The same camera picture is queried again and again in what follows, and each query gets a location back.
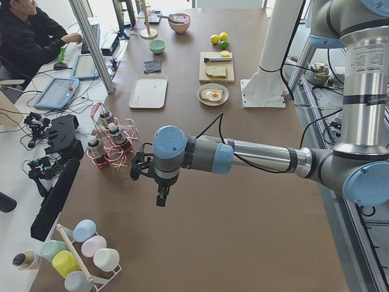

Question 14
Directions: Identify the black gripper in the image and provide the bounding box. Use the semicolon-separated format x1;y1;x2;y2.
156;179;171;207

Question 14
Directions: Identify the white round plate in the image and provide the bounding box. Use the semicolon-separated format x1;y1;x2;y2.
197;83;229;106

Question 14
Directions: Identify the bread slice with egg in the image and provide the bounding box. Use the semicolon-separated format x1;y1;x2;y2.
200;88;223;103

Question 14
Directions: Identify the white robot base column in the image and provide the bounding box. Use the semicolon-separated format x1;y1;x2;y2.
241;1;305;108

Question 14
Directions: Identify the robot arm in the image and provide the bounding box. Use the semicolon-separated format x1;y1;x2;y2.
148;1;388;207

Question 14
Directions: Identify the beige serving tray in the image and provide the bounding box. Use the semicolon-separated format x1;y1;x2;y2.
128;75;168;110

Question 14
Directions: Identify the white cup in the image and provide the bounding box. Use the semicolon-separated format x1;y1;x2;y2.
93;248;120;272

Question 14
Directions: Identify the tea bottle middle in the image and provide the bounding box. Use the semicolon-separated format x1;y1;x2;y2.
108;123;125;145

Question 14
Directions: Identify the tea bottle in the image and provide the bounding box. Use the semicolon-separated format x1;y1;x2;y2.
99;111;114;128
88;135;103;158
108;123;125;145

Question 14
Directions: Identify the tea bottle front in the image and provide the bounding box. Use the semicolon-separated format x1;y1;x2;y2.
88;135;103;158

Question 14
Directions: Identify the pink cup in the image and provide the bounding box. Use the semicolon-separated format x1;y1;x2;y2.
81;235;107;258

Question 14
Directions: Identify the tea bottle back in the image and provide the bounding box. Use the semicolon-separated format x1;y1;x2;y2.
99;111;114;128

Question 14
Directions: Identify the yellow cup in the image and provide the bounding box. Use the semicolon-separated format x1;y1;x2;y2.
52;250;81;279

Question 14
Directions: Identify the grey blue cup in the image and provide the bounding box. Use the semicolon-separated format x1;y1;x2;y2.
64;271;92;292

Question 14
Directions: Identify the green cup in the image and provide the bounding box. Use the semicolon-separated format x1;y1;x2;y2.
41;240;69;262

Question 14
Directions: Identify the grey folded cloth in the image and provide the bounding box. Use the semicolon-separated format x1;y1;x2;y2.
143;60;162;74

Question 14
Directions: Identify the bamboo cutting board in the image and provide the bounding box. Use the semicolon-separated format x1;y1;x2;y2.
199;52;235;83

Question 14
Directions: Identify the steel muddler black tip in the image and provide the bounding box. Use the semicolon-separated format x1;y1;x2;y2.
204;57;233;63

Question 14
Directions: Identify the blue teach pendant near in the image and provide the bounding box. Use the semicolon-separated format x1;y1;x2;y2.
33;78;80;110

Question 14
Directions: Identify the blue teach pendant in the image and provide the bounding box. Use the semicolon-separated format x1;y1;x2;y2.
71;54;99;80
33;78;80;110

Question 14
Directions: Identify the blue teach pendant far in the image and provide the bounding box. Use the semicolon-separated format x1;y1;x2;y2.
71;54;99;80

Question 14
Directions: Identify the mint green bowl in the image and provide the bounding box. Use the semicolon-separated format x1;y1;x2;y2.
149;40;166;54

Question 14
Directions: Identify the half lemon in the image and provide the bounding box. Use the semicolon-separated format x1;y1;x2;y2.
221;50;230;58

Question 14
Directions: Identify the wooden mug tree stand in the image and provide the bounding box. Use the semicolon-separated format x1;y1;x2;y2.
137;0;158;40

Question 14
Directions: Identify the green lime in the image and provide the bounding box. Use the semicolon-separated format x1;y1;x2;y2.
219;40;229;50

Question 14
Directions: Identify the pink bowl with ice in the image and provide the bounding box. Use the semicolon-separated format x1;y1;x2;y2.
168;13;191;33

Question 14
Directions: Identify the yellow lemon near lime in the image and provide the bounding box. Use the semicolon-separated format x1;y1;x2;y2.
219;32;229;42

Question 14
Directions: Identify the black keyboard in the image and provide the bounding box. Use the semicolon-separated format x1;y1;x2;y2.
80;23;101;55

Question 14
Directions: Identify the metal ice scoop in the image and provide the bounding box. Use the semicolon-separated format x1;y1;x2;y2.
157;14;185;24

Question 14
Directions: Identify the seated person black jacket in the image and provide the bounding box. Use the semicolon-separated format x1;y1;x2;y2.
1;1;83;89

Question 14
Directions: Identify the copper wire bottle rack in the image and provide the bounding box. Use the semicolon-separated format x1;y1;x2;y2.
86;102;139;171

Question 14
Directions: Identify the white wire cup rack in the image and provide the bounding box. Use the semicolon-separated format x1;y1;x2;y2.
54;231;122;292

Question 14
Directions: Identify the wooden rack handle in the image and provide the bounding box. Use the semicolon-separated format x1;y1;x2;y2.
56;224;94;283

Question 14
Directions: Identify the aluminium frame post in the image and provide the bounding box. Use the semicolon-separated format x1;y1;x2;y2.
68;0;115;94

